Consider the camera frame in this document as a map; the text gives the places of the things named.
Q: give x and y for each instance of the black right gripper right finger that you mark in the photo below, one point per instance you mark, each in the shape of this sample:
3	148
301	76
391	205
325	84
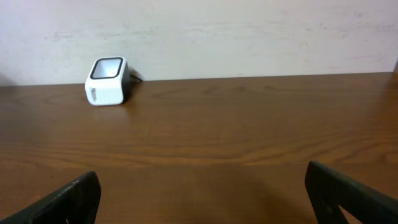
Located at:
330	191

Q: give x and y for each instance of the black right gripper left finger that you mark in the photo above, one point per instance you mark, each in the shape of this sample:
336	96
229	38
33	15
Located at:
76	202

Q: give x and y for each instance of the white barcode scanner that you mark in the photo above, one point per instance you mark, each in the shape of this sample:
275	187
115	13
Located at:
108	82

